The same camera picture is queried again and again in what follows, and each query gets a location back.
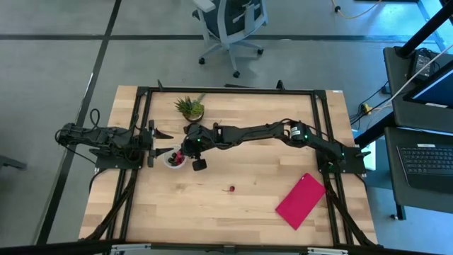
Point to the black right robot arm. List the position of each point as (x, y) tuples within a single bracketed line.
[(255, 132)]

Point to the black diagonal pole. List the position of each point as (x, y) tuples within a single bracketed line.
[(424, 30)]

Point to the magenta rectangular cloth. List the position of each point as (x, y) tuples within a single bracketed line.
[(301, 202)]

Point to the black bar silver brackets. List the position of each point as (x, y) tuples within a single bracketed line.
[(226, 248)]

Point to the black side desk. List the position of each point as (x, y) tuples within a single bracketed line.
[(393, 117)]

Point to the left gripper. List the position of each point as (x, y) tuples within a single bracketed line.
[(151, 141)]

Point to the potted succulent plant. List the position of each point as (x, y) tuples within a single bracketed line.
[(191, 108)]

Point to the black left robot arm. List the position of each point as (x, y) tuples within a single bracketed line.
[(102, 136)]

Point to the black aluminium table frame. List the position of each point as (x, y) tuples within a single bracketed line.
[(230, 91)]

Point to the white office chair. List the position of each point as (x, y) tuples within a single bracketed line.
[(230, 25)]

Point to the black laptop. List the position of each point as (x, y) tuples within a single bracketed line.
[(426, 164)]

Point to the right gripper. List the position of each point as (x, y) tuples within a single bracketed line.
[(198, 140)]

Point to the dark blueberry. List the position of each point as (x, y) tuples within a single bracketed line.
[(172, 157)]

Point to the black power adapter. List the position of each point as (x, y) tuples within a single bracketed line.
[(421, 63)]

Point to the clear plastic tupperware tub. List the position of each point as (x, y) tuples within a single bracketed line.
[(168, 165)]

